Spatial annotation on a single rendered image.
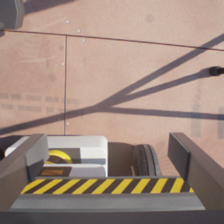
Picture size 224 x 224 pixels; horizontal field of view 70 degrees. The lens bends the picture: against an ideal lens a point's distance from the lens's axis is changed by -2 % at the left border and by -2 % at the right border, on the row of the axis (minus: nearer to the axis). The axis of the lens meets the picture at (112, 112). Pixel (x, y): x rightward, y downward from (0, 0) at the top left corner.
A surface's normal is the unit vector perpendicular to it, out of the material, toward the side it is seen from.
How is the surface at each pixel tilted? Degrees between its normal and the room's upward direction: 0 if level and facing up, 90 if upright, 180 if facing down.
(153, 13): 0
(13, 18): 25
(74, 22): 0
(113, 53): 0
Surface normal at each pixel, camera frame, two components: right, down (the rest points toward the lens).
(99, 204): 0.00, 0.25
